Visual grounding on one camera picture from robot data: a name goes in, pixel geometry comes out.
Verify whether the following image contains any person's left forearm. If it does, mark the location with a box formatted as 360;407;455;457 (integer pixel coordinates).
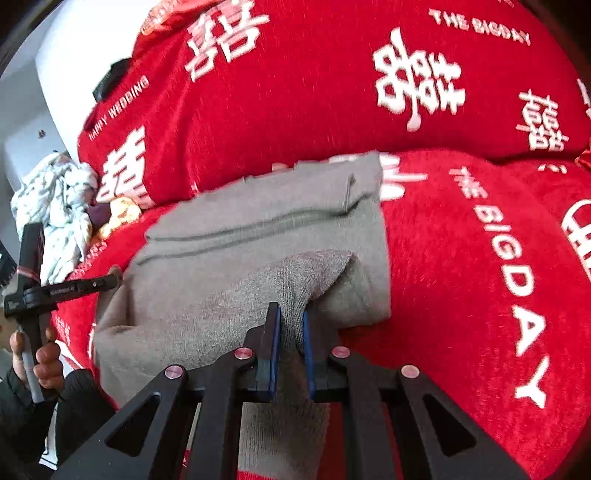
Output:
0;368;117;480

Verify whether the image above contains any red printed sofa backrest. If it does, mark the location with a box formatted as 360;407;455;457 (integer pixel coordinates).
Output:
76;0;591;208

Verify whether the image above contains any pale blue crumpled cloth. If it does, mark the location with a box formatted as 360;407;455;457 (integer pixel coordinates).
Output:
10;153;99;283

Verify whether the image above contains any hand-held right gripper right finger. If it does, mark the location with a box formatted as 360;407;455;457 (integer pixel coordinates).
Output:
302;302;532;480

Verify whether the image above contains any grey knit sweater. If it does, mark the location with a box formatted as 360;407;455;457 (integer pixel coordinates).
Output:
90;152;393;480

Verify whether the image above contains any black object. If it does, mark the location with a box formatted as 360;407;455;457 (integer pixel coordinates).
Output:
92;58;134;103

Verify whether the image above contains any orange and white cloth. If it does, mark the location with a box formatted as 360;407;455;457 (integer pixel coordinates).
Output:
98;198;141;241

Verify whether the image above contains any person's left hand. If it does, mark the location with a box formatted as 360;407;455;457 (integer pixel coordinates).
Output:
9;325;65;400

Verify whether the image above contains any red printed sofa seat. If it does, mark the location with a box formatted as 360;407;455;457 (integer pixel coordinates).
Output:
51;148;591;480

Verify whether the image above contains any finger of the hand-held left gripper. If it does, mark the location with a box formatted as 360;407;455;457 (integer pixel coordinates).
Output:
44;274;123;302

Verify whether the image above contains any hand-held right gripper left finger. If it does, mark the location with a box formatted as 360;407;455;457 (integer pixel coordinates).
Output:
51;302;281;480

